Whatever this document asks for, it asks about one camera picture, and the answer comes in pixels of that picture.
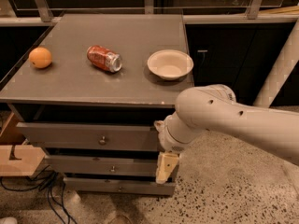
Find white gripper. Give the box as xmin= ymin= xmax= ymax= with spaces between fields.
xmin=154 ymin=114 xmax=184 ymax=184

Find grey top drawer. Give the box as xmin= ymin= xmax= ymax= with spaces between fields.
xmin=17 ymin=122 xmax=159 ymax=151

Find grey drawer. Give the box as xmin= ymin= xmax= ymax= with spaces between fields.
xmin=45 ymin=155 xmax=157 ymax=176
xmin=17 ymin=122 xmax=159 ymax=151
xmin=64 ymin=177 xmax=176 ymax=196

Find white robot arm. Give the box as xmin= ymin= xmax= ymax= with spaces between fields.
xmin=154 ymin=85 xmax=299 ymax=184

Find grey middle drawer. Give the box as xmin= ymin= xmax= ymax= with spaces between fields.
xmin=45 ymin=155 xmax=157 ymax=176

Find grey bottom drawer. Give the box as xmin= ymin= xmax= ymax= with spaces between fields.
xmin=64 ymin=177 xmax=176 ymax=196

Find grey drawer cabinet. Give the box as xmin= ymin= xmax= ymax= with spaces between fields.
xmin=0 ymin=14 xmax=193 ymax=195

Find white paper bowl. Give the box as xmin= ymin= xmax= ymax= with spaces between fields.
xmin=147 ymin=49 xmax=193 ymax=80

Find red soda can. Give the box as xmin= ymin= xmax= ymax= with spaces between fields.
xmin=87 ymin=45 xmax=122 ymax=73

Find black lower cabinet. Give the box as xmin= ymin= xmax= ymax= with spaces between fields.
xmin=186 ymin=22 xmax=294 ymax=105

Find wooden box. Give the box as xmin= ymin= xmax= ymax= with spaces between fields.
xmin=0 ymin=113 xmax=45 ymax=176

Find orange fruit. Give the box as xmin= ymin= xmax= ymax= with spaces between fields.
xmin=29 ymin=47 xmax=52 ymax=69

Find metal railing with glass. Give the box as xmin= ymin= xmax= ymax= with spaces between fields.
xmin=0 ymin=0 xmax=299 ymax=27

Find black floor cables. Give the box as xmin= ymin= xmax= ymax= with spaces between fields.
xmin=0 ymin=165 xmax=78 ymax=224

